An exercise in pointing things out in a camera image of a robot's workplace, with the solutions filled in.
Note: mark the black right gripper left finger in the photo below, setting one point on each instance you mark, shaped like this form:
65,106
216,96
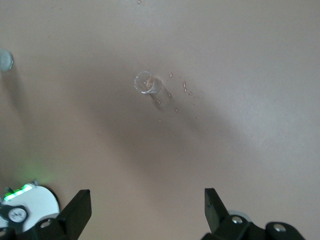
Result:
72,220

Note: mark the clear glass measuring beaker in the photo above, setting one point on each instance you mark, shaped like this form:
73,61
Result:
146,83

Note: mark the yellow-green bottle shaker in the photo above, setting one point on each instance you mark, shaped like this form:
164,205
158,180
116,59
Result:
5,60

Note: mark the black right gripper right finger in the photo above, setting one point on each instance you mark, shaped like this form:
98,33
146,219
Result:
225,230

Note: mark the brown table cover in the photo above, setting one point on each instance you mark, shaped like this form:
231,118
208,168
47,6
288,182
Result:
225,100

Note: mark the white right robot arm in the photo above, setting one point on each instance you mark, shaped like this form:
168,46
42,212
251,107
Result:
42,202

